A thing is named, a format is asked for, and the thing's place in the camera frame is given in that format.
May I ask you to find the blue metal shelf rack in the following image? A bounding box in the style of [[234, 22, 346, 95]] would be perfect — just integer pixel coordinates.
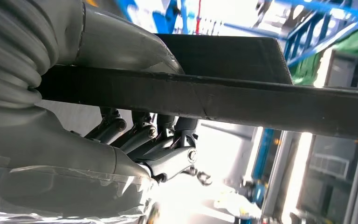
[[284, 0, 358, 67]]

